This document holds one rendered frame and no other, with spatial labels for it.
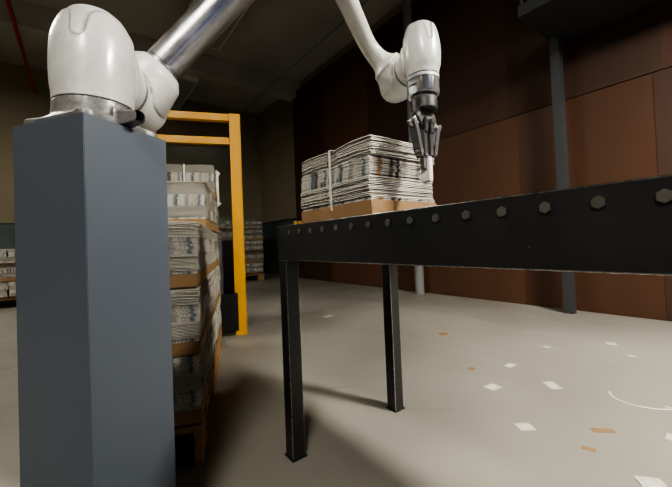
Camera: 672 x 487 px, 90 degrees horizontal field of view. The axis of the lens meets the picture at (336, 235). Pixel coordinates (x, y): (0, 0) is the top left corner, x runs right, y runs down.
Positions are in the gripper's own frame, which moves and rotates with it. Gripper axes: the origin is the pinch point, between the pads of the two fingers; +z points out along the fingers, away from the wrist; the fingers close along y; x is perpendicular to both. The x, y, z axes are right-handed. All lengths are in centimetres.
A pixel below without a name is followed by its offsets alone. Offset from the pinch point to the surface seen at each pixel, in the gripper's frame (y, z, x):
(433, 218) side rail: 23.2, 15.5, 18.7
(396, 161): 3.1, -3.8, -8.4
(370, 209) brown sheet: 14.0, 10.8, -8.8
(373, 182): 12.4, 3.1, -8.9
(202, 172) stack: 12, -31, -172
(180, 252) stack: 51, 21, -63
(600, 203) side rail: 23, 16, 45
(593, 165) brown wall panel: -293, -41, -40
